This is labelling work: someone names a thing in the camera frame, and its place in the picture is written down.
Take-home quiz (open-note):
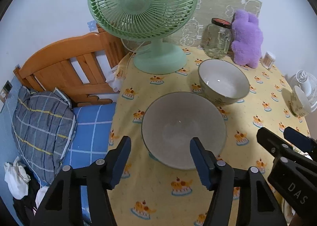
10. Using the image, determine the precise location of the grey plaid pillow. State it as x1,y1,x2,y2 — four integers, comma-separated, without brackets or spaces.
11,85,77,182

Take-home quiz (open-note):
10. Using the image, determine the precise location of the pile of clothes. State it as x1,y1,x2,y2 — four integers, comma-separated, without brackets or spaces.
12,167,52,226

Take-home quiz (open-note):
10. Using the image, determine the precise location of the white crumpled cloth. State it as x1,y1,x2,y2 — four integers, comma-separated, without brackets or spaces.
4,156,31,199

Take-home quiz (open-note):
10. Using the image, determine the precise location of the yellow printed tablecloth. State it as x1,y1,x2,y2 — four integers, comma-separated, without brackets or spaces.
105,45,310,226

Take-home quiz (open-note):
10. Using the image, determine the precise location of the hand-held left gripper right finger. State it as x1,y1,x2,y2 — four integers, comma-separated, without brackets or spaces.
189,137,288,226

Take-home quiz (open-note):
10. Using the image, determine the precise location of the green patterned board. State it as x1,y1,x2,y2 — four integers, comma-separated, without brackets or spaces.
171,0,263,51

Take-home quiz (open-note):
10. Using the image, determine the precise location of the wooden bed headboard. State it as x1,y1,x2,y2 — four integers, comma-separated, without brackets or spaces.
13,24,127,108

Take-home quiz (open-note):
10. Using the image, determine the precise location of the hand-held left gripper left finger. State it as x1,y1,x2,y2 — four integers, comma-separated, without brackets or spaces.
30,136,132,226

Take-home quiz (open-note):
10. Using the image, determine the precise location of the green desk fan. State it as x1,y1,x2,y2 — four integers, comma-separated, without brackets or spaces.
87,0,198,74

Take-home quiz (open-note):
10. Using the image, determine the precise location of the purple plush toy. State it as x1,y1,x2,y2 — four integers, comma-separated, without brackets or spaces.
231,9,263,69

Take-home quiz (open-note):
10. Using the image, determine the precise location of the blue checked bed sheet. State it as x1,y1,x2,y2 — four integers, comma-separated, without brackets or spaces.
59,102,117,226

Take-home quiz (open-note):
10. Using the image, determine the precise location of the glass jar with dark lid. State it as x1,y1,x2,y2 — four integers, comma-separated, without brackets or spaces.
203,17,233,59

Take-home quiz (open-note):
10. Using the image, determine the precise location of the cotton swab container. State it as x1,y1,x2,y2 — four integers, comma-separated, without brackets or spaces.
262,51,276,70

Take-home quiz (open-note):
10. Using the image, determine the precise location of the white fan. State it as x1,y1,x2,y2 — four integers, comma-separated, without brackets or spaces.
288,70,317,113

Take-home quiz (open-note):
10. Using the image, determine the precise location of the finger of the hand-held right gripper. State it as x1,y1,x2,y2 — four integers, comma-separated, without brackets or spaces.
284,127,317,154
256,127,295,165

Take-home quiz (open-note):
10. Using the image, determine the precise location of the floral ceramic bowl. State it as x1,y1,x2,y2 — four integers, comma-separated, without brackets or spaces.
282,86,313,117
198,59,250,106
141,92,227,171

